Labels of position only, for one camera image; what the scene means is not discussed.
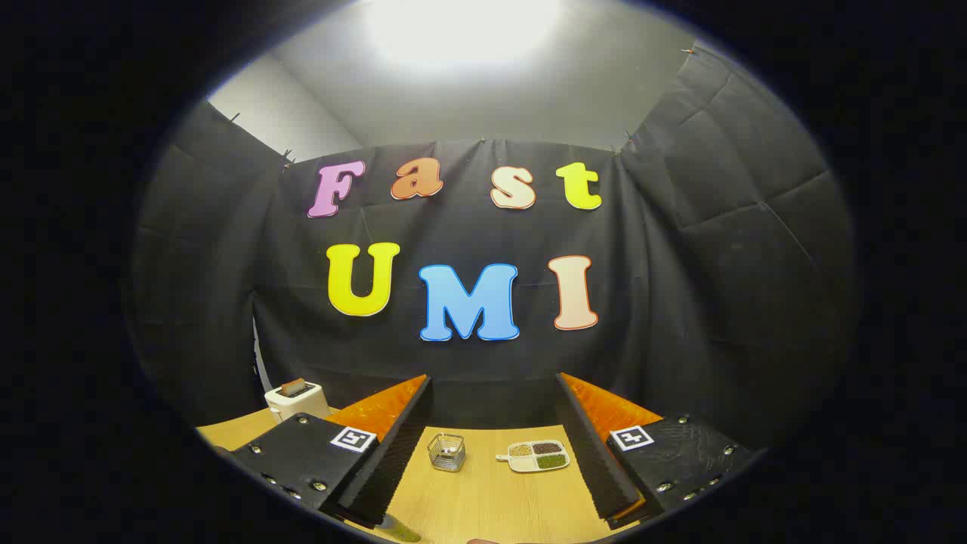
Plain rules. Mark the brown toast slice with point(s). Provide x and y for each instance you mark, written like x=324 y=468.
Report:
x=293 y=387

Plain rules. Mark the white divided dish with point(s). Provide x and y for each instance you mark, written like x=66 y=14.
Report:
x=538 y=456

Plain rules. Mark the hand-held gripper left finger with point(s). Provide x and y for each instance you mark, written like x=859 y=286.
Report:
x=396 y=446

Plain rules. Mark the wooden table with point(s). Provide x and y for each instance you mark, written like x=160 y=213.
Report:
x=483 y=502

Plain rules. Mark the silver juice bottle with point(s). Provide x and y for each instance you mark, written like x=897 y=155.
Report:
x=399 y=529

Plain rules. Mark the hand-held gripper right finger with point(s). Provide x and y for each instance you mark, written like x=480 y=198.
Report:
x=593 y=453

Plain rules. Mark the white toaster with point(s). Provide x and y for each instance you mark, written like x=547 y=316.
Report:
x=302 y=406

